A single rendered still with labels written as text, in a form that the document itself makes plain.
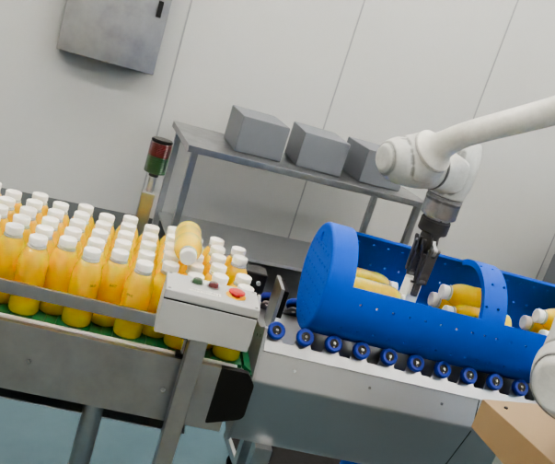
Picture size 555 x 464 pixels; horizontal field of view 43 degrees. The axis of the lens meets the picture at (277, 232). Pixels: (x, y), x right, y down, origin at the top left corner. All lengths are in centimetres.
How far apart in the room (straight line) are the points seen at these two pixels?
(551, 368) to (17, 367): 110
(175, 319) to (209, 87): 360
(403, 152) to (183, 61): 345
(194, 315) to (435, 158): 62
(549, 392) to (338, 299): 61
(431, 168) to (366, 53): 368
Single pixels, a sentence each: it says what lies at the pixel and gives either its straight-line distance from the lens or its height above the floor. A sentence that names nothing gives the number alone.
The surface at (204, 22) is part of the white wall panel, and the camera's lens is 492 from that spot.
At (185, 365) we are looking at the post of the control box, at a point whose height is 93.
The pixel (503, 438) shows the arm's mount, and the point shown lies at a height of 104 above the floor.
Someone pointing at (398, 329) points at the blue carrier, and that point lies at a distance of 178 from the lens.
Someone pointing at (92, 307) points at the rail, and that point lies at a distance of 163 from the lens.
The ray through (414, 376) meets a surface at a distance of 189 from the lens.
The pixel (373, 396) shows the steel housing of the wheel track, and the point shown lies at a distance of 186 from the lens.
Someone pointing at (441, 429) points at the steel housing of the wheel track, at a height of 81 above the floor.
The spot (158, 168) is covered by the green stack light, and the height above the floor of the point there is 118.
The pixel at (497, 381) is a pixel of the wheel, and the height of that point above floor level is 97.
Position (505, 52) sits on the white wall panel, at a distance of 576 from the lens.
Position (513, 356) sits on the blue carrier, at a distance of 192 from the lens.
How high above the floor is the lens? 164
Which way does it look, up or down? 15 degrees down
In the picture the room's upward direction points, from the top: 18 degrees clockwise
